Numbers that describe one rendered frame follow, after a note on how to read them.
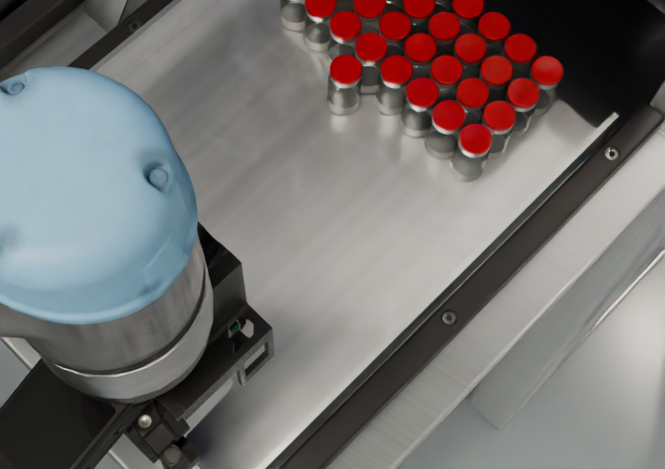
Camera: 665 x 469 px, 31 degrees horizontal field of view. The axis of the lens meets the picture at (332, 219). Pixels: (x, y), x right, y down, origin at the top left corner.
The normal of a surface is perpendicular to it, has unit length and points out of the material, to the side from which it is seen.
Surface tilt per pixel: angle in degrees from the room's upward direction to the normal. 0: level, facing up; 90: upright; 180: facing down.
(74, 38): 0
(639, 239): 90
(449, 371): 0
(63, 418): 28
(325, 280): 0
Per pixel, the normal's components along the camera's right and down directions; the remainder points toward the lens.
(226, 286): 0.71, 0.66
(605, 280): -0.70, 0.66
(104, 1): -0.55, 0.34
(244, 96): 0.03, -0.36
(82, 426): -0.29, 0.00
